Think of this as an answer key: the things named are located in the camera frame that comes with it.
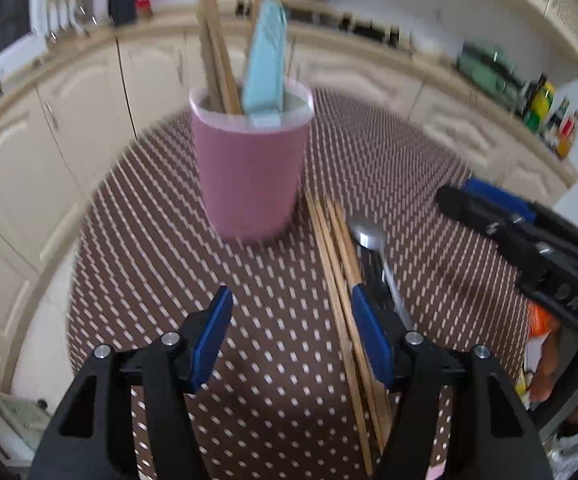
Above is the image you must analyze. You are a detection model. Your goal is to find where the black gas stove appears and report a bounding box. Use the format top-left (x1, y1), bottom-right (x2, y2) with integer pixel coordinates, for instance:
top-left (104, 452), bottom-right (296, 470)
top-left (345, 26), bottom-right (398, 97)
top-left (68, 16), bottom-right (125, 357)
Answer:
top-left (233, 0), bottom-right (403, 50)

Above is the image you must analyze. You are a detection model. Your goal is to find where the black electric kettle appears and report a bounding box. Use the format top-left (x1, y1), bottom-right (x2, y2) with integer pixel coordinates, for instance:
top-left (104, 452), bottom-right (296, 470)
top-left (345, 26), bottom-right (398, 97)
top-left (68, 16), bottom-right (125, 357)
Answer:
top-left (108, 0), bottom-right (137, 27)

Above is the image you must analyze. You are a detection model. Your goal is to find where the pink utensil holder cup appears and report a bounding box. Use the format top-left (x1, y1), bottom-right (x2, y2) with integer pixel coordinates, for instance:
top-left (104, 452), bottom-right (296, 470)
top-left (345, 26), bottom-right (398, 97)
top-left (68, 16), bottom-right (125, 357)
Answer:
top-left (189, 79), bottom-right (315, 240)

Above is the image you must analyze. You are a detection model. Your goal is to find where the light blue handled knife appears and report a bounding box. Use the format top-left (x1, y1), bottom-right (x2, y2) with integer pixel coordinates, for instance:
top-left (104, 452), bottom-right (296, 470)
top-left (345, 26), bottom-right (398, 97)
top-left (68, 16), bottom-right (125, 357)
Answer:
top-left (241, 0), bottom-right (287, 127)

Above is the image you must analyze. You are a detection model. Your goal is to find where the black handled spoon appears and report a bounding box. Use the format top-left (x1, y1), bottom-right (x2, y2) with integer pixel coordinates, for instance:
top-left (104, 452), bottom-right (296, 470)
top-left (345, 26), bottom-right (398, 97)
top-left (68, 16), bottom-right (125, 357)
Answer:
top-left (359, 247), bottom-right (395, 312)

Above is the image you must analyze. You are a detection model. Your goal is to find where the dark sauce bottle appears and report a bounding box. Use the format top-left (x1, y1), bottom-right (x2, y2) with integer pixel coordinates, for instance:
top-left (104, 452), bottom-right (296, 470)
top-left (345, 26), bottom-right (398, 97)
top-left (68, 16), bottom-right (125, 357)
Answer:
top-left (546, 98), bottom-right (570, 145)

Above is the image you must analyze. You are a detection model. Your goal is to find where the hanging utensil rack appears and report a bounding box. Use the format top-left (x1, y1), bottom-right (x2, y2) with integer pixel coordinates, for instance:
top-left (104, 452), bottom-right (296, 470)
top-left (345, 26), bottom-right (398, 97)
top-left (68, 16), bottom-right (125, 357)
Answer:
top-left (42, 0), bottom-right (106, 44)

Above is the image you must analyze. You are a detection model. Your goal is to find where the red bowl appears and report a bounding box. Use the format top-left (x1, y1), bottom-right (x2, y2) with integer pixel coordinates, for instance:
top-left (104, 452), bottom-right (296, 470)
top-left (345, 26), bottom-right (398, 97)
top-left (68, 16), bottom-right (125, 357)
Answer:
top-left (136, 0), bottom-right (153, 18)

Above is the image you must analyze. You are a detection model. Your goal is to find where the green yellow oil bottle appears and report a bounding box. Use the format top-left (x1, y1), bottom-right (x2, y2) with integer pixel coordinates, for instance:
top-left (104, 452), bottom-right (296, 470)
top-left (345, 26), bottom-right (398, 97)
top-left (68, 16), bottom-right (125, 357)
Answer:
top-left (523, 81), bottom-right (554, 132)

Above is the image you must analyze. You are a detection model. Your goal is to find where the steel spoon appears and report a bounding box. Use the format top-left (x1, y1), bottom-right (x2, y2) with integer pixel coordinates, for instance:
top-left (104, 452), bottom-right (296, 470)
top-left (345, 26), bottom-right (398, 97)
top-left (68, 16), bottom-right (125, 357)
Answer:
top-left (347, 214), bottom-right (414, 330)

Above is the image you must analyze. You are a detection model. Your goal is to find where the orange snack bag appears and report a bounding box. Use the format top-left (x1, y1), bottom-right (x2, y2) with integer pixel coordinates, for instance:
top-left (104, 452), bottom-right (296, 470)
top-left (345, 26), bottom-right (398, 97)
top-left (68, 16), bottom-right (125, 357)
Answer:
top-left (528, 301), bottom-right (554, 338)

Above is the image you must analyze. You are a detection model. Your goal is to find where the brown polka dot tablecloth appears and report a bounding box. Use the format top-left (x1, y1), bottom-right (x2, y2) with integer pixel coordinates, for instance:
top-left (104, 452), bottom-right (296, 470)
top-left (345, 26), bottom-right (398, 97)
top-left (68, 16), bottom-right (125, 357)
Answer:
top-left (68, 89), bottom-right (528, 479)

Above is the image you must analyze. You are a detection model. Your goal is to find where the red label oil bottle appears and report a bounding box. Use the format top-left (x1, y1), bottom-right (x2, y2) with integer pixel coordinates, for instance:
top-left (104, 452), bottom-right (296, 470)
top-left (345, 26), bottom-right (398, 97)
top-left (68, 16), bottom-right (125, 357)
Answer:
top-left (556, 110), bottom-right (578, 159)

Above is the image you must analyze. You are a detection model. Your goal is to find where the green electric cooker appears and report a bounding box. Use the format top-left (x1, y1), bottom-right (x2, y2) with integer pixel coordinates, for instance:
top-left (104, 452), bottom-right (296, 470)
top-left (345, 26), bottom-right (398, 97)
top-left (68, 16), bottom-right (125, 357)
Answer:
top-left (456, 41), bottom-right (524, 112)

